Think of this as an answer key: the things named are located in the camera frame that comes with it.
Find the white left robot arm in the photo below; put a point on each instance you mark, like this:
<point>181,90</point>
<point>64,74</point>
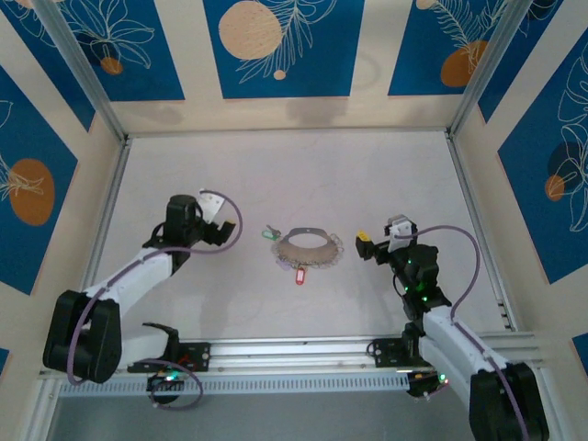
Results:
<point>133,275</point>

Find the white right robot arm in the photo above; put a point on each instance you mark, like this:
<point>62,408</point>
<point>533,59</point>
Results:
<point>459,335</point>

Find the aluminium frame post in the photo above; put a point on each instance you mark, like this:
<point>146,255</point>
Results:
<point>491,64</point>
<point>78,64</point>

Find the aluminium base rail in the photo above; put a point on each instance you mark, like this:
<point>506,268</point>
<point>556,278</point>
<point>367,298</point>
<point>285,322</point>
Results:
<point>294,353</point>

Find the aluminium table side rail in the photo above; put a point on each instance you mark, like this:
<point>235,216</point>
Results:
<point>478,206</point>
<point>105,206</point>

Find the circuit board with green light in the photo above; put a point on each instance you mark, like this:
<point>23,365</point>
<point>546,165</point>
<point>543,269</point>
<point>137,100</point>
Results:
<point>427,379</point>
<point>167,379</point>

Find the key with purple tag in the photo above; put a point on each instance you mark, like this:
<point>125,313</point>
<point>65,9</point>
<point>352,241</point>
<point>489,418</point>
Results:
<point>281,264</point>

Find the grey metal keyring holder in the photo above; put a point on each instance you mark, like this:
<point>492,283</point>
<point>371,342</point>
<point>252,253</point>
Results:
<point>307,255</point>

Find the key with green tag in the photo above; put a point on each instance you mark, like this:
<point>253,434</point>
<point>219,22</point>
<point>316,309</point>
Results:
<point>270,233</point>

